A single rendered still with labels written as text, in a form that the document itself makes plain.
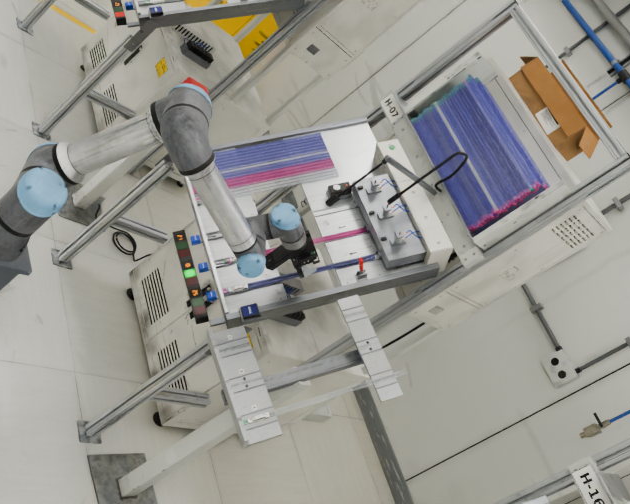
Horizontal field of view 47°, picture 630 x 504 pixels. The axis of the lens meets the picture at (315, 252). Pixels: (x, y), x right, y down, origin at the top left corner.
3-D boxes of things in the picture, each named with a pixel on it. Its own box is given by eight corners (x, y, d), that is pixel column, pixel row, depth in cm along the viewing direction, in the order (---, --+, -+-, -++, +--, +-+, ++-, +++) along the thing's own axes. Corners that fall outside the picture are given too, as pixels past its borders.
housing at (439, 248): (422, 276, 239) (431, 252, 228) (371, 168, 265) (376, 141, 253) (444, 271, 241) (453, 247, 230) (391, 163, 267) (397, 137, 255)
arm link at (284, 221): (266, 203, 201) (295, 197, 200) (274, 224, 210) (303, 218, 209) (268, 227, 197) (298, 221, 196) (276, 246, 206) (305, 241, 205)
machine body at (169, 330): (149, 432, 269) (269, 352, 245) (118, 280, 305) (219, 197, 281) (261, 443, 319) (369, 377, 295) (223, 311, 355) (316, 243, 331)
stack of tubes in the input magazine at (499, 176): (469, 232, 228) (543, 183, 218) (409, 119, 254) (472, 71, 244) (485, 242, 238) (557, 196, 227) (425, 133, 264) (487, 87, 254)
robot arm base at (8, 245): (-29, 253, 177) (-6, 231, 173) (-36, 205, 184) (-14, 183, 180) (26, 266, 189) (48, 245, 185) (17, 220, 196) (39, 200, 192)
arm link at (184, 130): (190, 120, 162) (276, 273, 191) (194, 98, 171) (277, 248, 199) (145, 137, 165) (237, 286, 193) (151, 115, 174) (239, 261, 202)
